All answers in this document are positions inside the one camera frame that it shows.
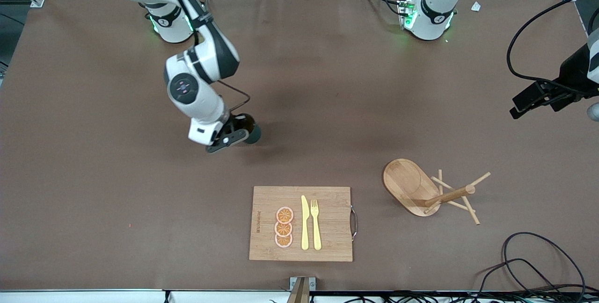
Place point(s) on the wooden cup rack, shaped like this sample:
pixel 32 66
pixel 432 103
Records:
pixel 407 186

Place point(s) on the bamboo cutting board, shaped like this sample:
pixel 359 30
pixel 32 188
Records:
pixel 332 228

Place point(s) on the yellow plastic fork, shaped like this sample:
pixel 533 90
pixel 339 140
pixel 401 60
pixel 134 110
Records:
pixel 317 233

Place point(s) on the dark teal cup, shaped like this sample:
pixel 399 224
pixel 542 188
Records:
pixel 254 135

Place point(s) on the toy orange slice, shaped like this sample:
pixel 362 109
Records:
pixel 283 241
pixel 283 229
pixel 284 214

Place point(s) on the white table edge rail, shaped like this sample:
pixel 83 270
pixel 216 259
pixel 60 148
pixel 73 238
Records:
pixel 93 296

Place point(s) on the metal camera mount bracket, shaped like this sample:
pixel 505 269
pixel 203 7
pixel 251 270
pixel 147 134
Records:
pixel 302 289

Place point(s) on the yellow plastic knife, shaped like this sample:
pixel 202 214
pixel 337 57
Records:
pixel 304 228

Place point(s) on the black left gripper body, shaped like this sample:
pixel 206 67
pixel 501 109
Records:
pixel 572 75

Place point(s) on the white paper scrap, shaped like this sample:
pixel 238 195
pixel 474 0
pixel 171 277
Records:
pixel 476 6

